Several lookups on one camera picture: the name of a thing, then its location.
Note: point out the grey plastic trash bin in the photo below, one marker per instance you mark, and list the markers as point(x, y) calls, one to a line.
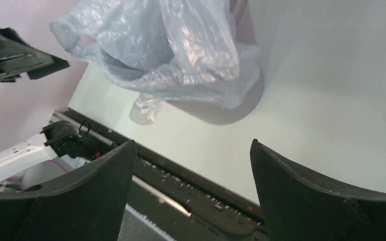
point(248, 88)

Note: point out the blue translucent trash bag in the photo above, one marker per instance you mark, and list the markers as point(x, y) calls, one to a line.
point(164, 50)

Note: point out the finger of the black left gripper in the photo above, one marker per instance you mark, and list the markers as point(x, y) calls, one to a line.
point(18, 57)

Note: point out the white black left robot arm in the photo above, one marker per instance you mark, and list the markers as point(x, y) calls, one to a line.
point(58, 142)

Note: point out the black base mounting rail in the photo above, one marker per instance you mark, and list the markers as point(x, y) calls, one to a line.
point(169, 202)

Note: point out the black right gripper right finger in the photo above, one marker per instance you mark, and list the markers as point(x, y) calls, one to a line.
point(299, 203)

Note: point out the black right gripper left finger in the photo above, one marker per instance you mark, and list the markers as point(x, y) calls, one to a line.
point(87, 203)

